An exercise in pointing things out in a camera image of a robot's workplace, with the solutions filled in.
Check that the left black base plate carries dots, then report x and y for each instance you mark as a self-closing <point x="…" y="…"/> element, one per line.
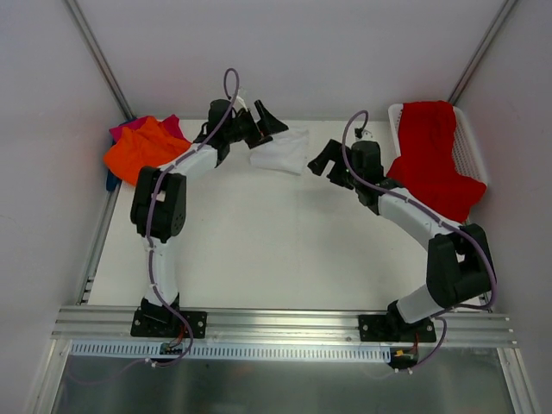
<point x="194" y="323"/>

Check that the left aluminium corner post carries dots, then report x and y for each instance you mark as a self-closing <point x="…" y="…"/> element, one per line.
<point x="91" y="43"/>

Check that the right aluminium corner post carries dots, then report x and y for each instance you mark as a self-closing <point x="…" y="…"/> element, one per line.
<point x="491" y="34"/>

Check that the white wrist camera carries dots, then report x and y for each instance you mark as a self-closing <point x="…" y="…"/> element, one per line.
<point x="241" y="99"/>
<point x="363" y="134"/>

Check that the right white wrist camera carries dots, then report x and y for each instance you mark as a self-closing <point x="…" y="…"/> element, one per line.
<point x="363" y="134"/>

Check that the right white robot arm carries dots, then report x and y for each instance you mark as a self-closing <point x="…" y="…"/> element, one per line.
<point x="458" y="267"/>

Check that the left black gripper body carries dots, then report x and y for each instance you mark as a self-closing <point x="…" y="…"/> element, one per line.
<point x="257" y="130"/>

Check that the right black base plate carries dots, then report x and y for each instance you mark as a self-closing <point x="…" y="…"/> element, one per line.
<point x="386" y="328"/>

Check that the white plastic basket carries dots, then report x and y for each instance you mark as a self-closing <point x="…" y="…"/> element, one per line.
<point x="466" y="152"/>

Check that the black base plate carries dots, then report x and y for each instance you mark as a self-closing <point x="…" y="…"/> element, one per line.
<point x="386" y="328"/>
<point x="194" y="323"/>

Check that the aluminium corner post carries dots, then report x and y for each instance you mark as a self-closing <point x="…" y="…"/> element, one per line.
<point x="91" y="43"/>
<point x="491" y="34"/>

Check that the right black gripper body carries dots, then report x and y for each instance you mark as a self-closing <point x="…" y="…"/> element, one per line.
<point x="338" y="166"/>

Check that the orange t shirt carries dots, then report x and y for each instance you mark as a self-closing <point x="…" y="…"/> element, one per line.
<point x="150" y="145"/>

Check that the blue t shirt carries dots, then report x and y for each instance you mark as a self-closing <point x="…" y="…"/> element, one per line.
<point x="112" y="181"/>

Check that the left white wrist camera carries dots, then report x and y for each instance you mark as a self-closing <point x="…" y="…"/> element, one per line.
<point x="241" y="99"/>

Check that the white t shirt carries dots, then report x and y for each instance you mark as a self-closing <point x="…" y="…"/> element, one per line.
<point x="287" y="152"/>

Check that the white slotted cable duct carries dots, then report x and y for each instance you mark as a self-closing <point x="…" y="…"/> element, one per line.
<point x="233" y="351"/>

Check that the aluminium mounting rail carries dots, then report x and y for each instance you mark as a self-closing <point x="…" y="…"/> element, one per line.
<point x="290" y="327"/>

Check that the red t shirt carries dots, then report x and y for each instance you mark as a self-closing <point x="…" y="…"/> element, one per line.
<point x="426" y="167"/>

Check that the pink t shirt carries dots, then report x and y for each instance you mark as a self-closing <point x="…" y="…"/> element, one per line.
<point x="170" y="124"/>

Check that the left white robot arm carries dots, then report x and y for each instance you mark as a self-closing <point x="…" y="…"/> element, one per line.
<point x="158" y="210"/>

